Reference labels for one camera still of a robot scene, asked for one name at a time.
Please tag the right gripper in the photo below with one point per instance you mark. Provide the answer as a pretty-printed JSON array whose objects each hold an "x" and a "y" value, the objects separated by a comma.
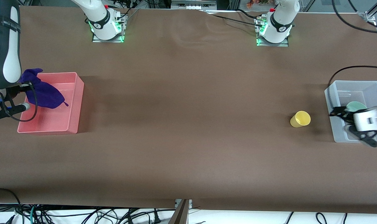
[{"x": 15, "y": 90}]

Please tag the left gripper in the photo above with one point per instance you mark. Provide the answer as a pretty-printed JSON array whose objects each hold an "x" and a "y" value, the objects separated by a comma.
[{"x": 340, "y": 112}]

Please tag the mint green plastic cup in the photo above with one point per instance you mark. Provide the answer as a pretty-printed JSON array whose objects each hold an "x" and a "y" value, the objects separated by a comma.
[{"x": 356, "y": 106}]

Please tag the purple cloth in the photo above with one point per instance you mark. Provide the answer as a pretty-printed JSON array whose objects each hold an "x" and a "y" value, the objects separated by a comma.
[{"x": 45, "y": 93}]

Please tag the yellow plastic cup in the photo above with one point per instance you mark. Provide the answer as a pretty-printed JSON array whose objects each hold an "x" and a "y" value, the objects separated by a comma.
[{"x": 300, "y": 119}]

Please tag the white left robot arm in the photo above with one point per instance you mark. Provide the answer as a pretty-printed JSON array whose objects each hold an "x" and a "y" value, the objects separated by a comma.
[{"x": 278, "y": 28}]

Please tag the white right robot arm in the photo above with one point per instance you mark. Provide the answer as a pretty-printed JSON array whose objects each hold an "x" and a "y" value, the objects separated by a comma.
[{"x": 8, "y": 62}]

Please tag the translucent white plastic bin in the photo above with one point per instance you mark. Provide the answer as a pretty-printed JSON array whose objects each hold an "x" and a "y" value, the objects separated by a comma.
[{"x": 337, "y": 130}]

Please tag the pink plastic bin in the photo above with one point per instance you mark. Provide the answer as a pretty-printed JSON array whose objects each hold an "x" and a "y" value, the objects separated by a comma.
[{"x": 51, "y": 121}]

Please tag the orange objects behind table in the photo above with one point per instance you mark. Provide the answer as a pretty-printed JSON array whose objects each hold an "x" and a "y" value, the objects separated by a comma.
[{"x": 250, "y": 3}]

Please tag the grey device behind table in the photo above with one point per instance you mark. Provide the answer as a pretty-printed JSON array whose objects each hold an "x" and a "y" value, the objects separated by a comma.
[{"x": 191, "y": 4}]

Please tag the brown table support beam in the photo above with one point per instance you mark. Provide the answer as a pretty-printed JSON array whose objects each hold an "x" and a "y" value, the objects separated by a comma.
[{"x": 180, "y": 214}]

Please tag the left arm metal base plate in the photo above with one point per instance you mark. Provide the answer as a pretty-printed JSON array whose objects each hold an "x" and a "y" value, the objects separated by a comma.
[{"x": 271, "y": 44}]

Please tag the aluminium corner bracket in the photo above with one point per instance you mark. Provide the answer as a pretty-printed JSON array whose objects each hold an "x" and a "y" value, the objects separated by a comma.
[{"x": 369, "y": 16}]

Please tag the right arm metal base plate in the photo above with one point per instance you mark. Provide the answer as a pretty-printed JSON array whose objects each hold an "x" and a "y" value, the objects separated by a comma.
[{"x": 109, "y": 40}]

